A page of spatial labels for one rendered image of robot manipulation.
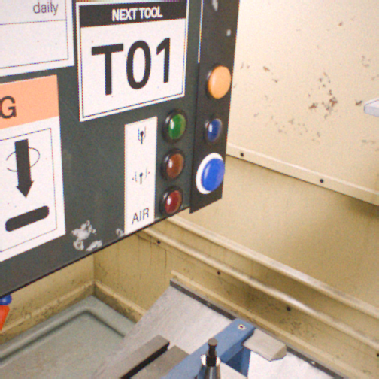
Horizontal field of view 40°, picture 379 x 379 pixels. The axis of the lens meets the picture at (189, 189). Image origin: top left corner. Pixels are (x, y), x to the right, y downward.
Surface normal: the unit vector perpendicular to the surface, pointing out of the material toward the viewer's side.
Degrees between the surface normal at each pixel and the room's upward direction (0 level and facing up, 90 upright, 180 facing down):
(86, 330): 0
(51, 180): 90
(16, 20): 90
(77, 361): 0
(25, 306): 90
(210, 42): 90
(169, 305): 24
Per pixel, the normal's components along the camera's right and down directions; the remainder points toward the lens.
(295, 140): -0.65, 0.29
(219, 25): 0.76, 0.32
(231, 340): 0.06, -0.91
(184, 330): -0.22, -0.70
